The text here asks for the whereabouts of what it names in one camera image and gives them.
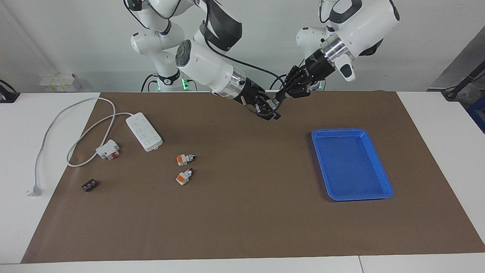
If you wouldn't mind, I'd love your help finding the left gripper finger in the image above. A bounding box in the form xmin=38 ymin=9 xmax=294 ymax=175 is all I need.
xmin=278 ymin=82 xmax=312 ymax=100
xmin=285 ymin=66 xmax=305 ymax=91

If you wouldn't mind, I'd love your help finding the brown paper mat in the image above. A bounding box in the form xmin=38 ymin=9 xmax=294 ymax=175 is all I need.
xmin=21 ymin=91 xmax=485 ymax=264

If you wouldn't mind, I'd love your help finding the blue plastic tray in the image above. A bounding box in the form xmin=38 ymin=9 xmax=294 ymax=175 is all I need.
xmin=311 ymin=128 xmax=394 ymax=201

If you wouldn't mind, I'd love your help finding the white power strip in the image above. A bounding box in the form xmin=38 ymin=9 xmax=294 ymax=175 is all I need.
xmin=126 ymin=112 xmax=163 ymax=152

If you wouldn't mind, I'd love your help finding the white red circuit breaker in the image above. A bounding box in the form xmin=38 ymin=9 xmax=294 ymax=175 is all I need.
xmin=95 ymin=140 xmax=120 ymax=160

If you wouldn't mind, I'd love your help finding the blue storage crate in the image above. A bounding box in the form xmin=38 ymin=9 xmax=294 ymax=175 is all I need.
xmin=467 ymin=95 xmax=485 ymax=133

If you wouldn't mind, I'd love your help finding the white background box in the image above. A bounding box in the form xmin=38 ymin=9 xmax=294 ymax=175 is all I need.
xmin=40 ymin=73 xmax=82 ymax=92

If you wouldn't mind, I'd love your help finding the black table clamp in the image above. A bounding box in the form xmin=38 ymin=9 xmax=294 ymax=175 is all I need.
xmin=0 ymin=80 xmax=20 ymax=104

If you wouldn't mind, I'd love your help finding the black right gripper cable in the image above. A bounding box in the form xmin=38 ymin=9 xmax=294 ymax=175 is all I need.
xmin=203 ymin=0 xmax=286 ymax=116

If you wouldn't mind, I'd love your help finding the black right base cable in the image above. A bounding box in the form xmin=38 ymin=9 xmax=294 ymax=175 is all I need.
xmin=141 ymin=73 xmax=156 ymax=92

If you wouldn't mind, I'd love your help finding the black camera stand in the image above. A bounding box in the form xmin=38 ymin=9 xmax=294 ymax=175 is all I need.
xmin=443 ymin=61 xmax=485 ymax=101

